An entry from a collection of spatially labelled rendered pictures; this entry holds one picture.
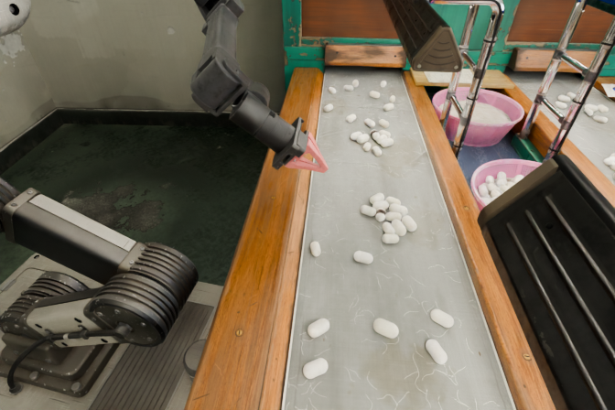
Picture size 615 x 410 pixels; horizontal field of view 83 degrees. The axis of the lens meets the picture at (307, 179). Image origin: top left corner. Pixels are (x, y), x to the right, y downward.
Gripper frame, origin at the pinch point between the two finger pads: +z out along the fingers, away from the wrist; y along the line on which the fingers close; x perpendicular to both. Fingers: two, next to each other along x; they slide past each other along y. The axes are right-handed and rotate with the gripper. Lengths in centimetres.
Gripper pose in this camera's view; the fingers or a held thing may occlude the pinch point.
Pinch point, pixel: (322, 167)
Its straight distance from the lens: 67.5
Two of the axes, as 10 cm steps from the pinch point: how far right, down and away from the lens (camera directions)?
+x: -6.4, 5.7, 5.1
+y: 0.8, -6.1, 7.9
